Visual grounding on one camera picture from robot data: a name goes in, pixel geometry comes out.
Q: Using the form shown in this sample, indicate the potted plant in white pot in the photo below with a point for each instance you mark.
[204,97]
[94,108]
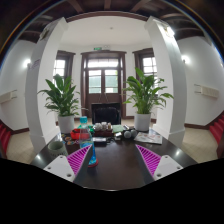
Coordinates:
[145,93]
[63,96]

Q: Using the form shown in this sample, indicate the red box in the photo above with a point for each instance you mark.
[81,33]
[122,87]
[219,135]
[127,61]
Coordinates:
[75,134]

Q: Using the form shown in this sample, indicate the red carpeted staircase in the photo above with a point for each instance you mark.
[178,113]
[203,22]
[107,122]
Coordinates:
[218,128]
[5,138]

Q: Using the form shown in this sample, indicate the white paper notice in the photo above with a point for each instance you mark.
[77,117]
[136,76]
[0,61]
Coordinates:
[34,64]

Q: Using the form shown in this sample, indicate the flat round red coaster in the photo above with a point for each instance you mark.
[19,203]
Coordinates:
[94,164]

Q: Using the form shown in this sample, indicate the clear bottle with blue cap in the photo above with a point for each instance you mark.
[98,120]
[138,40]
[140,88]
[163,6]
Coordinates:
[85,135]

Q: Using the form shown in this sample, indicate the green cloth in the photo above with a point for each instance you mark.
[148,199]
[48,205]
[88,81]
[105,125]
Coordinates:
[117,128]

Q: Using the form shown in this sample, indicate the printed magazine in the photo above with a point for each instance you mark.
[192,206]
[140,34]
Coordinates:
[148,137]

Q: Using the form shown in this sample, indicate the flat black device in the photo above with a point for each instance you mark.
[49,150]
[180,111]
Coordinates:
[99,140]

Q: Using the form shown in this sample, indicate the grey headphones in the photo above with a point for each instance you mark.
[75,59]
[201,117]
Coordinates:
[130,133]

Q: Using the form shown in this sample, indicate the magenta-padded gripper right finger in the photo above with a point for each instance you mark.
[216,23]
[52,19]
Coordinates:
[149,160]

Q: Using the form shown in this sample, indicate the black office chair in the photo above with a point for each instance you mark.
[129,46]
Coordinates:
[106,113]

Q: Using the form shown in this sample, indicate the dark wooden double door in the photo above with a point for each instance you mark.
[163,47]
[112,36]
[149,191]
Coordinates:
[103,80]

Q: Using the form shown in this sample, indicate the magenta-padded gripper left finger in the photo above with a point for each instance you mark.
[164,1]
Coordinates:
[79,159]

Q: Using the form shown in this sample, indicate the dark framed window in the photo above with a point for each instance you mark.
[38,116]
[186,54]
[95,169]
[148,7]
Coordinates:
[60,66]
[148,63]

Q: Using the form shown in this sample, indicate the green exit sign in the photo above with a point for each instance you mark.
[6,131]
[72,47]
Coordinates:
[97,48]

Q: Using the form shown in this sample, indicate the glowing wall lamp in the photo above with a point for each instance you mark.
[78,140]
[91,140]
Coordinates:
[26,63]
[185,59]

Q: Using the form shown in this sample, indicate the white wall radiator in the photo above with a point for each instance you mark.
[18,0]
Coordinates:
[7,96]
[207,91]

